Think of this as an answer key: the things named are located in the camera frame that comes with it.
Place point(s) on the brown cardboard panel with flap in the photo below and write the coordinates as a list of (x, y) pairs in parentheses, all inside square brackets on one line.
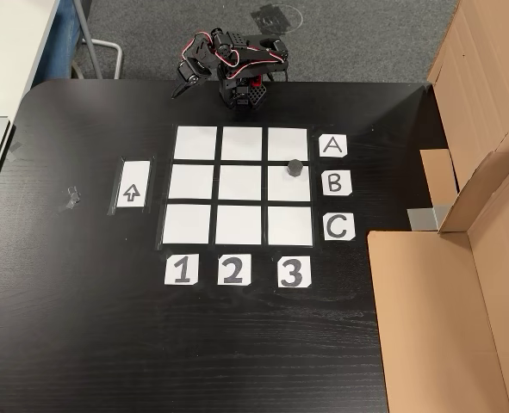
[(430, 322)]

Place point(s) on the number 3 paper label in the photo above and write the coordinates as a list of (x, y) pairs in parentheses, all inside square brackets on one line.
[(294, 272)]

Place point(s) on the white desk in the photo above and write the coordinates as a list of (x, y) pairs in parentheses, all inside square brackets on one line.
[(8, 47)]

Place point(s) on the flat grey tape piece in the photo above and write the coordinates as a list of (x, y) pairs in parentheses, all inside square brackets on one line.
[(16, 150)]

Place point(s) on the number 2 paper label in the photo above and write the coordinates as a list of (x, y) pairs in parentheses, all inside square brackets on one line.
[(234, 269)]

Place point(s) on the letter A paper label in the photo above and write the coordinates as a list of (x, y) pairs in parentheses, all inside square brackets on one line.
[(333, 146)]

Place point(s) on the white arrow paper sheet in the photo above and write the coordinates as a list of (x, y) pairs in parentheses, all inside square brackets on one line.
[(132, 176)]

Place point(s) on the white square paper sheet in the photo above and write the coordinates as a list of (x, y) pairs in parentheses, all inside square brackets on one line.
[(195, 143), (286, 143), (240, 183), (238, 225), (280, 187), (187, 224), (290, 226), (241, 143), (191, 182)]

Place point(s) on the letter C paper label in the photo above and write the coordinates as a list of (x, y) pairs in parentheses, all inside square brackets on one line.
[(339, 227)]

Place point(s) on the black octagonal token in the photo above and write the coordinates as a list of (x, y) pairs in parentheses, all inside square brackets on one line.
[(295, 168)]

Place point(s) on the grey metal desk leg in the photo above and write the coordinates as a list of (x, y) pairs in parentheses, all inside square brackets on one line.
[(94, 47)]

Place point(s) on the letter B paper label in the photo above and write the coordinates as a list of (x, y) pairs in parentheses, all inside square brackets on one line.
[(337, 183)]

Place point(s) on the grey tape strip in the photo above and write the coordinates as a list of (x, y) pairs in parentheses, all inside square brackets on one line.
[(424, 218)]

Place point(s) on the number 1 paper label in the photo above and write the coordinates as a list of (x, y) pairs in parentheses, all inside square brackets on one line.
[(181, 269)]

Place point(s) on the crumpled grey tape piece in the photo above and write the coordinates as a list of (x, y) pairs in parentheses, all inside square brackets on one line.
[(71, 198)]

